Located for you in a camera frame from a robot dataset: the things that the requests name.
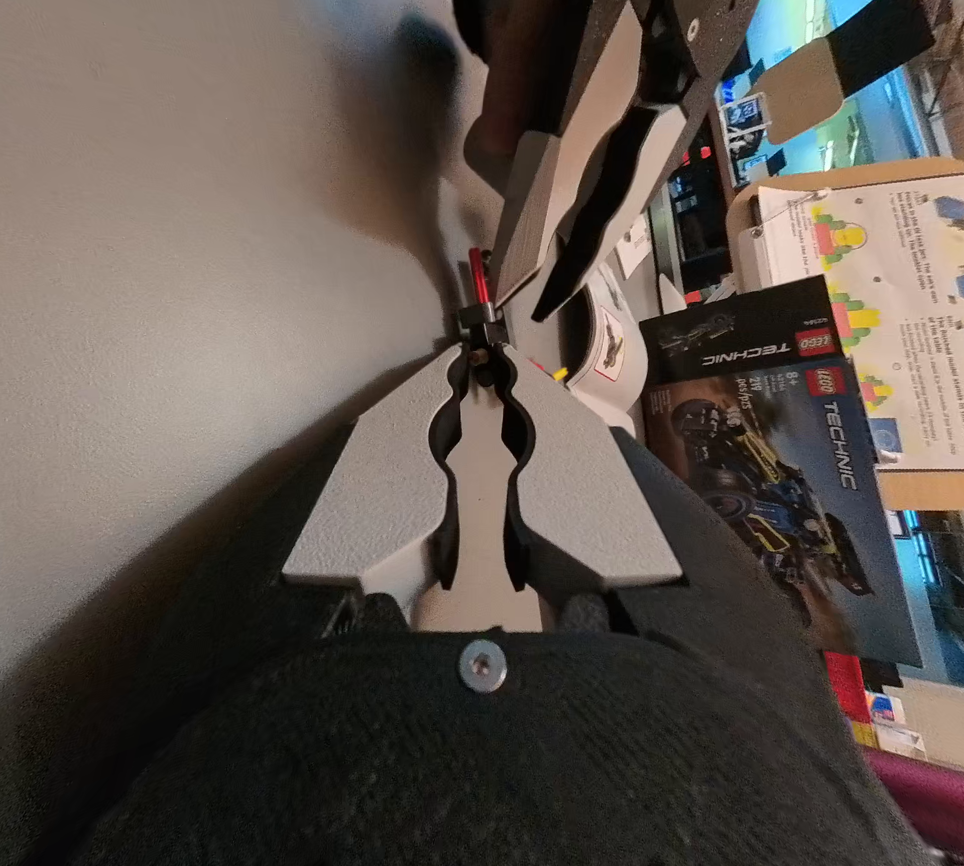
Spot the black gear frame assembly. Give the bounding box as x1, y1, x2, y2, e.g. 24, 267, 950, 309
455, 246, 511, 387

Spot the large red storage bin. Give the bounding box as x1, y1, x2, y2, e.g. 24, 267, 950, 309
823, 651, 880, 724

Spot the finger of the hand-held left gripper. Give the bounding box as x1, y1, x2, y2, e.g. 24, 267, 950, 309
530, 101, 714, 323
490, 0, 646, 310

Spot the open instruction booklet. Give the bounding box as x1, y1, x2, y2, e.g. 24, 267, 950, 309
563, 264, 650, 417

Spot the hanging cardboard strip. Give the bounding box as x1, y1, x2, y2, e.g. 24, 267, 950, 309
752, 0, 936, 146

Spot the person's left hand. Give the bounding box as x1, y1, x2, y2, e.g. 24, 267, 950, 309
462, 0, 605, 191

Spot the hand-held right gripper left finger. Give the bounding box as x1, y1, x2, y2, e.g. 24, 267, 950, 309
282, 342, 465, 631

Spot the maroon bottle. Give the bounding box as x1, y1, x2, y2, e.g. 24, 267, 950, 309
865, 748, 964, 853

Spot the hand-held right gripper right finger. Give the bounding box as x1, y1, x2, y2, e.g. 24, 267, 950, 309
498, 343, 686, 631

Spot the toy car set box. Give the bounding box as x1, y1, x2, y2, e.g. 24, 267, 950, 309
638, 274, 925, 669

